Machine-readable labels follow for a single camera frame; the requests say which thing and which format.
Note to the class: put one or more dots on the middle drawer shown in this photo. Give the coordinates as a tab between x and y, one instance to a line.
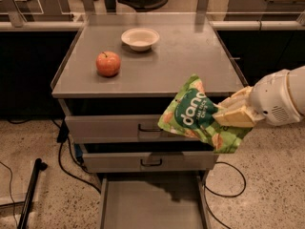
150	162

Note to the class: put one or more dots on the top drawer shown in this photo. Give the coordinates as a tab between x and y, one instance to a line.
119	128

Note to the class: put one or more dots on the grey drawer cabinet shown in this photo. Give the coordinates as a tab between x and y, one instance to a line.
147	81

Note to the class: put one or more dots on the black stand leg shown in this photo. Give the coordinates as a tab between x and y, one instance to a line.
38	166

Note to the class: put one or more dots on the bottom drawer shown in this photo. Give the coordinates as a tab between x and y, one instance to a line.
153	201

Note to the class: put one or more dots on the white rail barrier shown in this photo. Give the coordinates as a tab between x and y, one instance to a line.
217	25

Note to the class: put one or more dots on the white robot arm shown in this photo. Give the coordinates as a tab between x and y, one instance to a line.
277	98

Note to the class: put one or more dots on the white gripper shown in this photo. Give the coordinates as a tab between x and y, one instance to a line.
271	99

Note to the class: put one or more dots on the red apple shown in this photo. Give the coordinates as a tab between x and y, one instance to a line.
108	64

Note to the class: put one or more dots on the white bowl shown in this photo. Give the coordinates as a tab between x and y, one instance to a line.
140	39

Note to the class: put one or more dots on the green rice chip bag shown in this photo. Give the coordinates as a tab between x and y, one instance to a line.
191	114

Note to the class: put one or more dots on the drawer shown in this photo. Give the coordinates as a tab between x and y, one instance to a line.
119	128
150	162
153	201

